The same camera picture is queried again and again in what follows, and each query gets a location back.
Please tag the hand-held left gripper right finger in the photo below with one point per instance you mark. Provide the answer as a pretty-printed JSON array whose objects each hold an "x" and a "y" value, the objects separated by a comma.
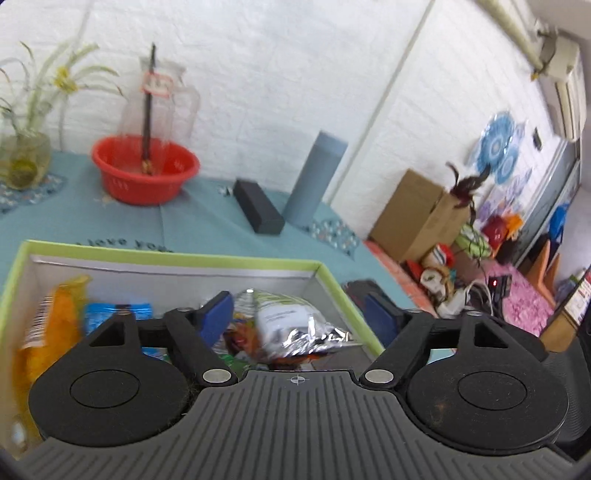
[{"x": 381, "y": 318}]

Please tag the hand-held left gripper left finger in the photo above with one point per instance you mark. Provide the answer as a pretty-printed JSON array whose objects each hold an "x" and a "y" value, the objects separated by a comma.
[{"x": 217, "y": 318}]

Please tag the red and silver chip bag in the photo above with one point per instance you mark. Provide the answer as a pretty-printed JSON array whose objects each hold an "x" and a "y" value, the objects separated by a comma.
[{"x": 286, "y": 323}]

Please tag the green cardboard box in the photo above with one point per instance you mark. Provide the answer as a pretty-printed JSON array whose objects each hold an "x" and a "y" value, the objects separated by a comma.
[{"x": 161, "y": 270}]

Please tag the blue snack packet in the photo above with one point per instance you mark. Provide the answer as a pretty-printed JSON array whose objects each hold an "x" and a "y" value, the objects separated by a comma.
[{"x": 113, "y": 316}]

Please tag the orange translucent snack packet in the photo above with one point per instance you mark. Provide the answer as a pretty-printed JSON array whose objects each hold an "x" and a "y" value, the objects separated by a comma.
[{"x": 51, "y": 332}]

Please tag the red white plush toy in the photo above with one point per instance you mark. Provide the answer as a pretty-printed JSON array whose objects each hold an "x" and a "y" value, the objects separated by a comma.
[{"x": 436, "y": 270}]

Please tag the blue patterned coaster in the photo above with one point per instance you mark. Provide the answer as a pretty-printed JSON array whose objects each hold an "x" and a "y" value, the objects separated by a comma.
[
  {"x": 334, "y": 235},
  {"x": 48, "y": 187}
]

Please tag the teal heart print tablecloth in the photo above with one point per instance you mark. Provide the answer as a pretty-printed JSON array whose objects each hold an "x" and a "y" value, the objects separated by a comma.
[{"x": 198, "y": 221}]

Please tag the brown cardboard box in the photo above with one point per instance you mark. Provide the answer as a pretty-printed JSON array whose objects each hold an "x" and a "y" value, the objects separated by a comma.
[{"x": 415, "y": 217}]

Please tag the pink blanket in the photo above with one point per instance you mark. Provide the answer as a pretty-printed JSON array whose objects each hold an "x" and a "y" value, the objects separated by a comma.
[{"x": 526, "y": 300}]

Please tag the black rectangular box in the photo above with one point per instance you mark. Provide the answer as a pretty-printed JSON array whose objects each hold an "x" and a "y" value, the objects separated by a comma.
[{"x": 258, "y": 207}]

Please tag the green net bag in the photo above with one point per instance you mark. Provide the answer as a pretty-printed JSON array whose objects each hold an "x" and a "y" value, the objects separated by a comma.
[{"x": 473, "y": 242}]

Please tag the black power adapter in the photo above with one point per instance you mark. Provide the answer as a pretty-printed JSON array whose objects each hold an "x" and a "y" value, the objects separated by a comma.
[{"x": 498, "y": 284}]

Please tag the small silver clip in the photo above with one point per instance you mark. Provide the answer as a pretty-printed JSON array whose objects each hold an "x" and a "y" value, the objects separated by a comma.
[{"x": 226, "y": 190}]

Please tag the orange stool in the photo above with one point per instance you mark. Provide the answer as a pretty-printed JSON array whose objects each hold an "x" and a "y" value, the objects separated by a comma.
[{"x": 545, "y": 270}]

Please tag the grey blue tumbler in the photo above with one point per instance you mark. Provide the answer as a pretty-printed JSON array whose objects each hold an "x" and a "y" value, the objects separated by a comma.
[{"x": 314, "y": 177}]

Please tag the dark dried plant decoration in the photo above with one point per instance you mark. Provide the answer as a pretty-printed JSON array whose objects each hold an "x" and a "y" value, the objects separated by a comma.
[{"x": 466, "y": 184}]

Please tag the orange bag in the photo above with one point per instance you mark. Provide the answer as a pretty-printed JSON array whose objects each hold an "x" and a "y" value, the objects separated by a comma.
[{"x": 513, "y": 225}]

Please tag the red plastic basin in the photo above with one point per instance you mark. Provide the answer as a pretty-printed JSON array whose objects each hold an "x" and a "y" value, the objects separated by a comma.
[{"x": 143, "y": 173}]

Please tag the small blue paper fan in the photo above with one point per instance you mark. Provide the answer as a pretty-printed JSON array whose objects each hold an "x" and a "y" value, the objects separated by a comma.
[{"x": 508, "y": 166}]

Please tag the large blue paper fan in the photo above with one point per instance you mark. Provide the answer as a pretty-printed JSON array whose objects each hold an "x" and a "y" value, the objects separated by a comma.
[{"x": 495, "y": 138}]

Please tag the clear glass pitcher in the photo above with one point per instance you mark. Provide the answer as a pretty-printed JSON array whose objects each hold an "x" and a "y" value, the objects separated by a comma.
[{"x": 166, "y": 106}]

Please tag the glass vase with plant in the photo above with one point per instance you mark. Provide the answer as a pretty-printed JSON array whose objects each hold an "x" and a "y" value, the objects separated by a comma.
[{"x": 25, "y": 152}]

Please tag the white air conditioner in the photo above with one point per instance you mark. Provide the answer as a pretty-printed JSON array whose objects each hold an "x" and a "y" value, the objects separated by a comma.
[{"x": 565, "y": 78}]

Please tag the beige air conditioner pipe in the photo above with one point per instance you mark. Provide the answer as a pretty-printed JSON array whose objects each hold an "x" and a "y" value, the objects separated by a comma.
[{"x": 508, "y": 32}]

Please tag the white wall conduit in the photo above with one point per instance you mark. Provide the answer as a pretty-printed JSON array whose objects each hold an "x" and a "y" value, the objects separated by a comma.
[{"x": 383, "y": 104}]

